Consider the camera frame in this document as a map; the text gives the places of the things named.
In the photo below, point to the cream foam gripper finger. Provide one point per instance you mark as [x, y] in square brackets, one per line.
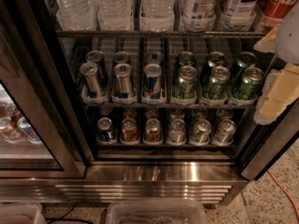
[280, 89]
[267, 43]

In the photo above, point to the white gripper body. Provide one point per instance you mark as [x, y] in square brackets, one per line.
[289, 36]

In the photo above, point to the green can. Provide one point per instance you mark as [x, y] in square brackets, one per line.
[245, 59]
[184, 58]
[216, 83]
[248, 83]
[213, 59]
[185, 83]

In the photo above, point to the blue silver can back right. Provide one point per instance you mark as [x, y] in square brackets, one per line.
[155, 57]

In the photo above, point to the blue silver can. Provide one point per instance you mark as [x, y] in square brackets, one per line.
[121, 57]
[124, 83]
[91, 76]
[155, 57]
[97, 57]
[152, 81]

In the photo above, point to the blue silver can front right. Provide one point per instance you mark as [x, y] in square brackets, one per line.
[152, 81]

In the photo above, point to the copper can lower right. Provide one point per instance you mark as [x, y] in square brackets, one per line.
[153, 130]

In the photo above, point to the copper can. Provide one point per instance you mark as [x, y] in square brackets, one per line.
[153, 130]
[129, 131]

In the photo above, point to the blue silver can back middle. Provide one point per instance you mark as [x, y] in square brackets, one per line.
[121, 57]

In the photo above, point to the blue silver can front middle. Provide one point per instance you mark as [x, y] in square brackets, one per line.
[124, 83]

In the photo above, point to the copper can lower left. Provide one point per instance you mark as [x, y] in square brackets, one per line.
[129, 131]

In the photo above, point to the blue silver can back left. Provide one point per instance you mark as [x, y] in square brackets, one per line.
[97, 57]

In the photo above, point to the blue silver can front left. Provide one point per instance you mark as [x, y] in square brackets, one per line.
[91, 76]

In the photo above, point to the dark blue can lower shelf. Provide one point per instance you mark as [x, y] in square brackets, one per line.
[105, 130]

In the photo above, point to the glass fridge door left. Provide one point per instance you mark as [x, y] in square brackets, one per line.
[33, 143]

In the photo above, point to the red cola bottle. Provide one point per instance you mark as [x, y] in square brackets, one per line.
[275, 10]

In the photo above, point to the labelled water bottle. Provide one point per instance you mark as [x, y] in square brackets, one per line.
[197, 15]
[237, 15]

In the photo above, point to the clear water bottle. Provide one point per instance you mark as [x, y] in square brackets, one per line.
[115, 15]
[75, 15]
[157, 15]

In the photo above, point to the clear water bottle left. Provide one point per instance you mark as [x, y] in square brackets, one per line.
[75, 15]

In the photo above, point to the clear plastic bin centre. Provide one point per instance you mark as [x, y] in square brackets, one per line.
[156, 212]

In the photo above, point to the clear plastic bin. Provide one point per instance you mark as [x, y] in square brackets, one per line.
[156, 212]
[21, 213]

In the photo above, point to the clear plastic bin left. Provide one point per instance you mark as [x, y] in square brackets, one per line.
[21, 213]

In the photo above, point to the upper wire shelf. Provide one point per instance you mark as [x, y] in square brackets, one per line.
[161, 34]

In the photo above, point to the wire shelf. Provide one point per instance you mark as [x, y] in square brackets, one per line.
[166, 105]
[161, 34]

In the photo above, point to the middle wire shelf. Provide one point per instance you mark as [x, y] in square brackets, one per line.
[166, 105]

